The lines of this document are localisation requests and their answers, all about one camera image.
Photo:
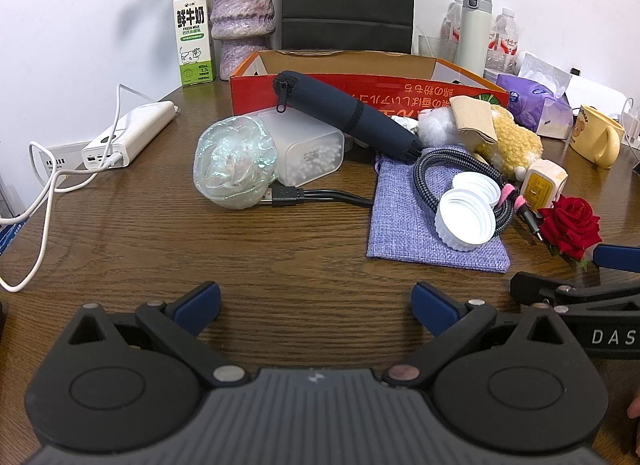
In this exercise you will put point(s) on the water bottle left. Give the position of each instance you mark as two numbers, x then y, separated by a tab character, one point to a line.
451	23

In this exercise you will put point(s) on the person right hand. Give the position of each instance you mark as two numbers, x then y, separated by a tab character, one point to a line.
633	411

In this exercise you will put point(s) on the purple tissue pack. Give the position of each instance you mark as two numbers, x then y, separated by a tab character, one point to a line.
536	98

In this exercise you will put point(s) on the yellow mug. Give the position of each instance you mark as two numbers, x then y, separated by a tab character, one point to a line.
596	137

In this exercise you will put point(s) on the navy zip pouch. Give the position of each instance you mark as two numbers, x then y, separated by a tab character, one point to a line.
342	111

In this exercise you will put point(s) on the white yellow plug adapter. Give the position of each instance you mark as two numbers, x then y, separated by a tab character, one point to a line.
543	184

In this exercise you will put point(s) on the white appliance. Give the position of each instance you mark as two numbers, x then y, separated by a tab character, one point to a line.
582	91

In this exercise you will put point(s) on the purple linen bag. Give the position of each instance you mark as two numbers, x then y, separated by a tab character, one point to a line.
402	224

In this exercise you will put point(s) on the white power bank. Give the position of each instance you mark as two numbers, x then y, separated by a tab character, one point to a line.
134	131

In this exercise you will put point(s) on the white thermos bottle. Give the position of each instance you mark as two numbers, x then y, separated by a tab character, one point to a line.
474	35

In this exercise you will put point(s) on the white bottle cap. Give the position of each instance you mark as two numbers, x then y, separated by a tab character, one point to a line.
479	184
463	220

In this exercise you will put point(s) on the iridescent fabric flower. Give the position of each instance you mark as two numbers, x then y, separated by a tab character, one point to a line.
235	162

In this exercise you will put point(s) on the red rose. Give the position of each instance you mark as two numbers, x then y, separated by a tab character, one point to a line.
570	228

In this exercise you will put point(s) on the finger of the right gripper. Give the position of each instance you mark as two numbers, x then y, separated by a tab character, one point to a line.
530	289
617	257

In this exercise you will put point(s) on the translucent cotton swab box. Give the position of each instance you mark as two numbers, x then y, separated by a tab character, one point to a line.
308	149

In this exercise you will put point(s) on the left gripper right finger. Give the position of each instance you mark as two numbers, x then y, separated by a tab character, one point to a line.
455	328

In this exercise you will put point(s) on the water bottle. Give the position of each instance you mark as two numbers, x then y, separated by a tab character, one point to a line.
504	37
451	23

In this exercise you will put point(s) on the alpaca plush toy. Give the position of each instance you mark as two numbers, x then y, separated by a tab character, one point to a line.
486	130

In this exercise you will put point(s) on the clear glass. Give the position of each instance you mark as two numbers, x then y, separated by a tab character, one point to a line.
437	48

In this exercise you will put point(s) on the water bottle right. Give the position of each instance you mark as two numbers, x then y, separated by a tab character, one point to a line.
504	37

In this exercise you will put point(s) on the milk carton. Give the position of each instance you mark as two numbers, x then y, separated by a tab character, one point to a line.
194	45

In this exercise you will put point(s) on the red cardboard box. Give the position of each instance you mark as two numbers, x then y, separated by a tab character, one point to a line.
395	84

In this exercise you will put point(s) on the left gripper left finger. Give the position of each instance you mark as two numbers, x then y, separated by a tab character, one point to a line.
174	328

